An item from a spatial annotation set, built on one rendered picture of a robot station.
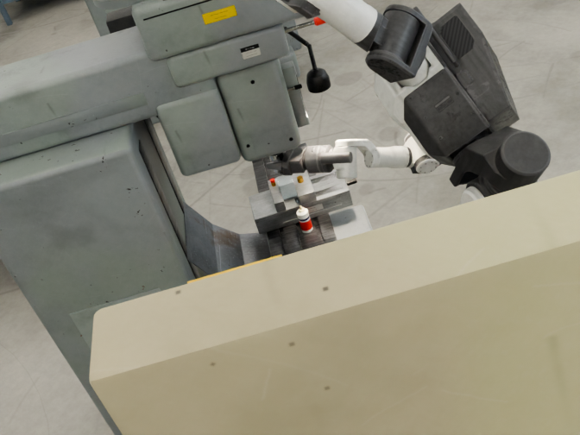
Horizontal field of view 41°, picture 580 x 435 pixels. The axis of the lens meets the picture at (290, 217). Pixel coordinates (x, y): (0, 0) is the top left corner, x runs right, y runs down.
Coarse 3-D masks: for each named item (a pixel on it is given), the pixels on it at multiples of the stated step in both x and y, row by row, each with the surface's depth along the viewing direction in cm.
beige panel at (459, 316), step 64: (512, 192) 45; (576, 192) 44; (320, 256) 45; (384, 256) 44; (448, 256) 42; (512, 256) 41; (576, 256) 42; (128, 320) 45; (192, 320) 43; (256, 320) 42; (320, 320) 42; (384, 320) 42; (448, 320) 43; (512, 320) 44; (576, 320) 45; (128, 384) 42; (192, 384) 43; (256, 384) 44; (320, 384) 45; (384, 384) 45; (448, 384) 46; (512, 384) 47; (576, 384) 48
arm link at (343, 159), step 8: (320, 152) 238; (328, 152) 238; (336, 152) 237; (344, 152) 233; (352, 152) 236; (320, 160) 235; (328, 160) 234; (336, 160) 233; (344, 160) 232; (352, 160) 234; (320, 168) 239; (328, 168) 239; (336, 168) 237; (344, 168) 236; (352, 168) 236; (344, 176) 236; (352, 176) 237
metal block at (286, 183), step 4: (280, 176) 271; (284, 176) 271; (288, 176) 270; (280, 180) 269; (284, 180) 269; (288, 180) 268; (292, 180) 267; (280, 184) 268; (284, 184) 267; (288, 184) 267; (292, 184) 267; (280, 188) 267; (284, 188) 268; (288, 188) 268; (292, 188) 268; (284, 192) 269; (288, 192) 269; (292, 192) 269; (296, 192) 270; (284, 196) 270; (288, 196) 270; (292, 196) 270
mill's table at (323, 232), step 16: (304, 144) 310; (256, 160) 309; (256, 176) 300; (272, 176) 298; (320, 224) 268; (272, 240) 268; (288, 240) 266; (304, 240) 266; (320, 240) 264; (336, 240) 260; (272, 256) 261
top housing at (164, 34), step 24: (144, 0) 201; (168, 0) 198; (192, 0) 199; (216, 0) 199; (240, 0) 200; (264, 0) 201; (144, 24) 200; (168, 24) 201; (192, 24) 202; (216, 24) 203; (240, 24) 204; (264, 24) 206; (168, 48) 205; (192, 48) 207
